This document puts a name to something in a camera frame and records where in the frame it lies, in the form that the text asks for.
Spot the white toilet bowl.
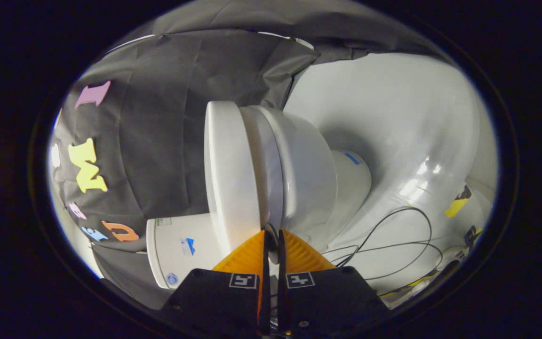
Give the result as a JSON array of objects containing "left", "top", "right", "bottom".
[{"left": 252, "top": 105, "right": 373, "bottom": 252}]

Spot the white toilet lid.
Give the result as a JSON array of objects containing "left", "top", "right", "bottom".
[{"left": 204, "top": 100, "right": 279, "bottom": 258}]

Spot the thin black cable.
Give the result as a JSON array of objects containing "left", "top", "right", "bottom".
[
  {"left": 320, "top": 241, "right": 444, "bottom": 283},
  {"left": 339, "top": 206, "right": 434, "bottom": 270}
]

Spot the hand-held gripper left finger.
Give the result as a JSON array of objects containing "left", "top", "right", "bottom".
[{"left": 158, "top": 229, "right": 272, "bottom": 338}]

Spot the black backdrop cloth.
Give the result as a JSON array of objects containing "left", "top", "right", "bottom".
[{"left": 49, "top": 0, "right": 446, "bottom": 311}]

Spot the yellow floor tape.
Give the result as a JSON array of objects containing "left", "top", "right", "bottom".
[{"left": 444, "top": 185, "right": 472, "bottom": 218}]

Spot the white toilet tank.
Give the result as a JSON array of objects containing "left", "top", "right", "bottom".
[{"left": 146, "top": 213, "right": 228, "bottom": 290}]

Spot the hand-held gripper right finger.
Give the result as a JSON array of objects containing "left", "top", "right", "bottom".
[{"left": 278, "top": 229, "right": 391, "bottom": 338}]

